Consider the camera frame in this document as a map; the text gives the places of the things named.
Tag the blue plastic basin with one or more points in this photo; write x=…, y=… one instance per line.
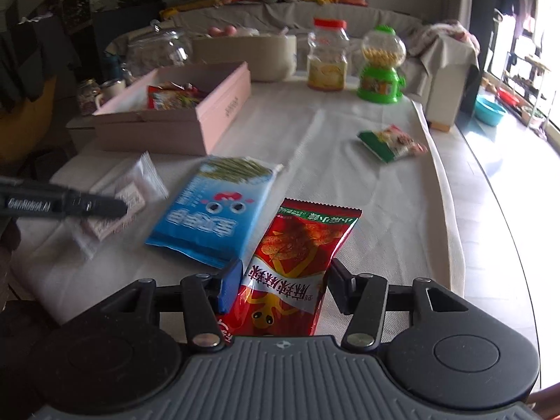
x=490, y=111

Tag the dark glass cabinet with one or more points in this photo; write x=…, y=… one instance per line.
x=109, y=0

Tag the blue snack packet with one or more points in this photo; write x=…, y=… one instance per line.
x=210, y=218

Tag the clear white snack packet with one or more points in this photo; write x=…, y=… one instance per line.
x=142, y=179

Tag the small glass jar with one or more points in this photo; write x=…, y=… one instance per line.
x=89, y=98

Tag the white mug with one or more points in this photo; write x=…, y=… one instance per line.
x=111, y=92

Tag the metal shelf rack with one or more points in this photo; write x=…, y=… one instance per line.
x=527, y=87

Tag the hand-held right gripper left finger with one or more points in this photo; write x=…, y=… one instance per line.
x=229, y=288

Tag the green and white snack packet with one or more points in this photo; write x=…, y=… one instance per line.
x=389, y=144

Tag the pink cardboard box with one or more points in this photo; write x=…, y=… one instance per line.
x=218, y=109

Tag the dark blue bottle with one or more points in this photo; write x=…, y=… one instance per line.
x=113, y=65

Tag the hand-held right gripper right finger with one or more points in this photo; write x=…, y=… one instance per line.
x=343, y=288

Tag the glass jar with lid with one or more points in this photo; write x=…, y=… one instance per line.
x=159, y=50

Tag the pink and white cloth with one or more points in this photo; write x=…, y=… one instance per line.
x=450, y=37

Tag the grey covered sofa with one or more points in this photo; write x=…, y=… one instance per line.
x=372, y=15

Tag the plastic jar with red lid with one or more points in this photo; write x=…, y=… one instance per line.
x=328, y=65

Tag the red multicoloured snack packet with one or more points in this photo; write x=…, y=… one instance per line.
x=173, y=96

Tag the white tablecloth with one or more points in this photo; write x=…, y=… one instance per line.
x=350, y=192

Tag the green candy dispenser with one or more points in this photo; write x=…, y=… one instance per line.
x=380, y=78

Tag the beige oval basket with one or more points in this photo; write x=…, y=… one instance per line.
x=249, y=57

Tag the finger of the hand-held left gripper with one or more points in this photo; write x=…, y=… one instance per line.
x=96, y=204

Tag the pink round items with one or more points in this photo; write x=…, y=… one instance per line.
x=223, y=30

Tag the red chips packet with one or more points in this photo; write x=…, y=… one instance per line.
x=297, y=245

